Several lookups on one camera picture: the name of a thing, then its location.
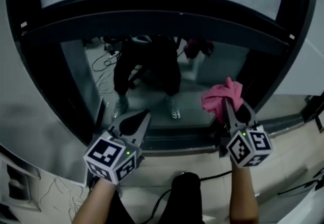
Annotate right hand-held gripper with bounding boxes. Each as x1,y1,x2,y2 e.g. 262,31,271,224
223,97,274,168

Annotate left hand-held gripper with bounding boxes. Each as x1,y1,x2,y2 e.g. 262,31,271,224
83,108,152,185

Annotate pink cloth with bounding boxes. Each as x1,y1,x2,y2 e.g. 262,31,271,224
201,77,245,124

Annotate reflective window glass pane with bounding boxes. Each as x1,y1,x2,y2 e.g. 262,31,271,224
60,36,251,130

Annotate person's left forearm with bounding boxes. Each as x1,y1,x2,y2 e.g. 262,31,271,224
71,178,120,224

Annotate person's right forearm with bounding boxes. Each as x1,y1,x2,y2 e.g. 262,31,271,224
228,156,259,224

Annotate person's black trousers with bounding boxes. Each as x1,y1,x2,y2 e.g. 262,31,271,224
101,171,206,224

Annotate white slotted box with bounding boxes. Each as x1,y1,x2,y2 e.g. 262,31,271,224
0,153,43,224

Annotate black cable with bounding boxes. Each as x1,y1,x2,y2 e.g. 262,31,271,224
276,179,320,196
199,170,233,182
148,188,173,224

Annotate black window frame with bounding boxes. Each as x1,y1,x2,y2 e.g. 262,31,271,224
5,0,318,158

